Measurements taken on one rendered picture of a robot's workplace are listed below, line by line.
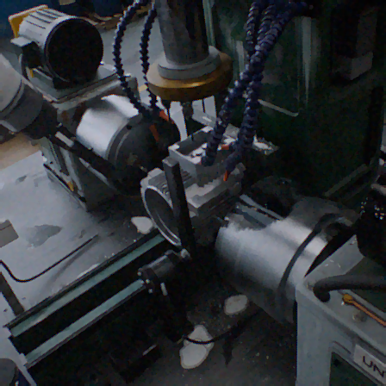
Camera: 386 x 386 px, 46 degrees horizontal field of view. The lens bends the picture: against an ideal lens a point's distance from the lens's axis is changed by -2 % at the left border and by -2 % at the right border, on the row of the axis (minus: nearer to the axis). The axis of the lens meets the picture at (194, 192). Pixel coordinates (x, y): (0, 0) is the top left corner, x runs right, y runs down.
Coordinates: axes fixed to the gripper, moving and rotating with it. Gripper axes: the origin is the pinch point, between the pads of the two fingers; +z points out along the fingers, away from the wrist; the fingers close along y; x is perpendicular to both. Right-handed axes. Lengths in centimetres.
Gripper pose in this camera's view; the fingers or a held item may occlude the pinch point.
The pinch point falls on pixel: (101, 165)
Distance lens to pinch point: 100.2
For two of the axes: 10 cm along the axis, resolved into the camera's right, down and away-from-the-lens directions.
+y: -6.2, -4.1, 6.7
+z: 5.1, 4.3, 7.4
